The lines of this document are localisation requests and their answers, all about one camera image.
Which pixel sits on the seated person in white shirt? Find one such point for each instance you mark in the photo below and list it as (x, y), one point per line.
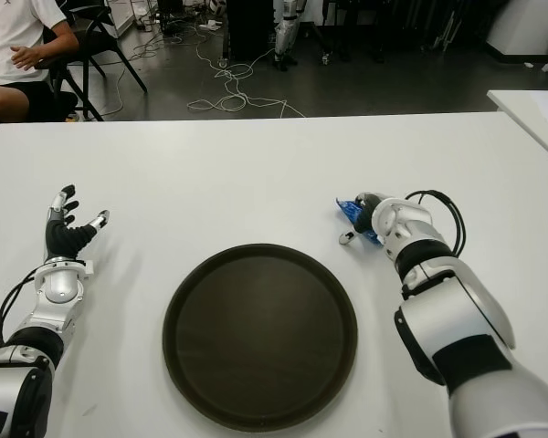
(9, 36)

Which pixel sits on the white power strip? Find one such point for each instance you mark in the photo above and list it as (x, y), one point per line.
(210, 25)

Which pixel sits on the silver humanoid robot legs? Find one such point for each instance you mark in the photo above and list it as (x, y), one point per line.
(284, 32)

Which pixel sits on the black stand leg with caster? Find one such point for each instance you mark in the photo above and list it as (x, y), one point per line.
(325, 58)

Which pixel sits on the white side table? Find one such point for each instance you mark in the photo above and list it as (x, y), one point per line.
(525, 109)

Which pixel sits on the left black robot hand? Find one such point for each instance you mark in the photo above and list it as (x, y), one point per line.
(63, 238)

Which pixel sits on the black folding chair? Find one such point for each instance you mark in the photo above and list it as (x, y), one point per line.
(96, 41)

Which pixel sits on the round dark brown tray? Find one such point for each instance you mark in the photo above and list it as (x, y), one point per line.
(260, 333)

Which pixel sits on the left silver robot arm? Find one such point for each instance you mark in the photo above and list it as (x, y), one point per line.
(59, 289)

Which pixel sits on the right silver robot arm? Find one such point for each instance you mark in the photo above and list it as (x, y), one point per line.
(452, 319)

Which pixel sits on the black cabinet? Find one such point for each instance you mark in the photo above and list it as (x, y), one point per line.
(251, 27)

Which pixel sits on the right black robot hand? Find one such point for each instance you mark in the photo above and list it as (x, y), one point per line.
(365, 219)

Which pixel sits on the white machine housing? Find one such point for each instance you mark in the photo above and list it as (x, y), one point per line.
(525, 23)

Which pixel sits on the blue Oreo packet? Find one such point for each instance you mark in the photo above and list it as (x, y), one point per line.
(347, 209)

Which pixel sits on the white low cabinet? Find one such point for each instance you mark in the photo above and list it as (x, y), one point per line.
(119, 18)

